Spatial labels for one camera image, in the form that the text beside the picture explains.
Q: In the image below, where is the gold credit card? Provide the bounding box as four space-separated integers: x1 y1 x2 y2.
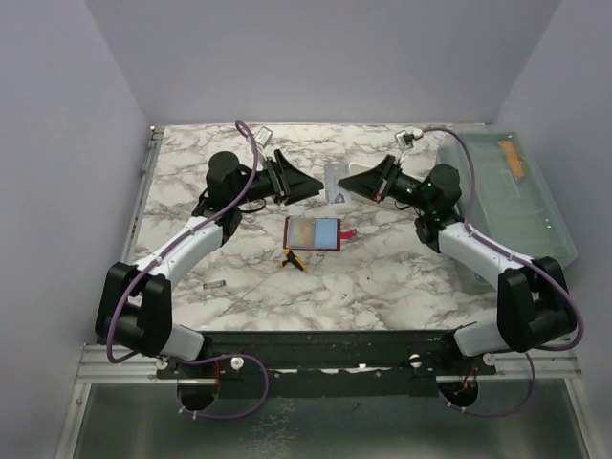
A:
288 219 315 247

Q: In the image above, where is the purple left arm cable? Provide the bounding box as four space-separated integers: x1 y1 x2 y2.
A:
104 120 272 421

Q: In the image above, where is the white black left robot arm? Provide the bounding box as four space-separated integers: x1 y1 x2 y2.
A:
95 151 323 378

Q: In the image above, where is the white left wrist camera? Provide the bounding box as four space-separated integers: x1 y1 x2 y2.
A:
254 126 273 148

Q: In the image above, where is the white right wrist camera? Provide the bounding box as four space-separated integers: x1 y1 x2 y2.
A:
395 127 424 153

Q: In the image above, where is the clear plastic storage box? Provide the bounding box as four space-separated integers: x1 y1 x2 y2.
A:
436 126 578 268

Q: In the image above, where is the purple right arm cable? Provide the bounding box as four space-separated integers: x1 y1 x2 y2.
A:
420 126 588 417

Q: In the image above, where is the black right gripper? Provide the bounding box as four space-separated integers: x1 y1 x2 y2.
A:
340 155 433 214

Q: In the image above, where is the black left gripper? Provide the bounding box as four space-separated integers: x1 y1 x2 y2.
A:
231 150 324 208

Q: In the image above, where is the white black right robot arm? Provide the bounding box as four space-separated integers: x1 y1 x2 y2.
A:
339 155 579 375

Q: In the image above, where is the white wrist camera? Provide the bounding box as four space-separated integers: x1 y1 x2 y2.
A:
254 126 273 148
395 127 424 153

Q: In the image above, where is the black aluminium mounting rail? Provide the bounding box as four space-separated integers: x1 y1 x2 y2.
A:
76 329 582 401

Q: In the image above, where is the small metal bar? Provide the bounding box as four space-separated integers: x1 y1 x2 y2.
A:
202 280 226 290

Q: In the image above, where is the yellow black T-handle hex key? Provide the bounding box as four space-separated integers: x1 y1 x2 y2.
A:
219 249 309 317

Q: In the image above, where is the red card holder wallet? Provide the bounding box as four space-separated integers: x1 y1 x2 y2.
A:
283 217 358 251

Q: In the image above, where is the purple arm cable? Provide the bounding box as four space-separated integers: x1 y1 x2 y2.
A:
104 120 272 421
420 126 588 417

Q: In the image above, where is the white rectangular plastic tray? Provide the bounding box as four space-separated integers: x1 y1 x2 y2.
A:
348 163 372 176

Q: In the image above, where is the orange tool in box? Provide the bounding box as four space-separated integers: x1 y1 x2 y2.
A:
497 140 525 180

